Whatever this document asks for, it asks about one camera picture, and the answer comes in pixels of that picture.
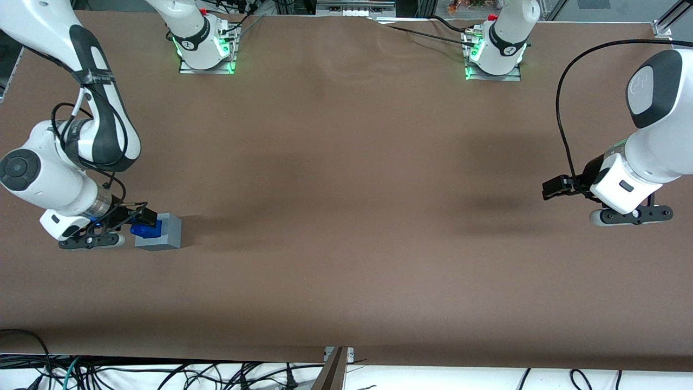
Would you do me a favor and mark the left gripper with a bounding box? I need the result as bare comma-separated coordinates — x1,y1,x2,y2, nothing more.
542,154,664,216

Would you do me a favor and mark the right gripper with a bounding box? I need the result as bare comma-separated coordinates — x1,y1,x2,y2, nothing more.
39,207,159,242

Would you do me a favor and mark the blue plastic part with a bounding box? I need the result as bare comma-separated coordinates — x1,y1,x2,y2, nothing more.
129,218,163,239

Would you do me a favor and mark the gray square base block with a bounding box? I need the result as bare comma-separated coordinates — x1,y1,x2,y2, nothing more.
134,212,182,251

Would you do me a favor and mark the brown table cloth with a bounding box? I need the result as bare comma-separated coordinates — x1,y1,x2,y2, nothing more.
0,10,693,374

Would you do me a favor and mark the grey power strip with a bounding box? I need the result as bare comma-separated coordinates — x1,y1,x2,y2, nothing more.
315,0,397,17

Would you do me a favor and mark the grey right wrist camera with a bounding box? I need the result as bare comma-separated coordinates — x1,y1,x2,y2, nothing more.
58,231,127,251

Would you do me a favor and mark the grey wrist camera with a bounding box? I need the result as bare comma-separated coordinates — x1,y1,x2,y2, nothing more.
58,231,127,251
589,205,674,227

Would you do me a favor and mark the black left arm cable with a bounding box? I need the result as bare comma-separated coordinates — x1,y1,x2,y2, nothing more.
555,39,693,191

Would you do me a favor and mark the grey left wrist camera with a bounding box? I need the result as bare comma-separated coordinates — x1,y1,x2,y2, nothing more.
589,205,674,227

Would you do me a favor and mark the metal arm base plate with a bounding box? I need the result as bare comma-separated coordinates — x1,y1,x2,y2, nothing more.
179,21,240,75
464,28,522,82

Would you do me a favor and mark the black looped floor cable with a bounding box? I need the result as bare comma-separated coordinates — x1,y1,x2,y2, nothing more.
0,328,54,380

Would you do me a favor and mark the teal floor cable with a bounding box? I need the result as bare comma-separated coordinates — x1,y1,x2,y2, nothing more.
61,356,83,390

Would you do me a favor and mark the aluminium frame profile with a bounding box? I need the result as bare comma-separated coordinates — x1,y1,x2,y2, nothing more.
652,0,693,40

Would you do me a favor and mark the black cable on cloth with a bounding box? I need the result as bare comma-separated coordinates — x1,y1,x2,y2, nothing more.
368,16,480,45

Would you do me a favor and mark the grey metal bracket bar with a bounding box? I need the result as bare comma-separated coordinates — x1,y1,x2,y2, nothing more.
310,346,355,390

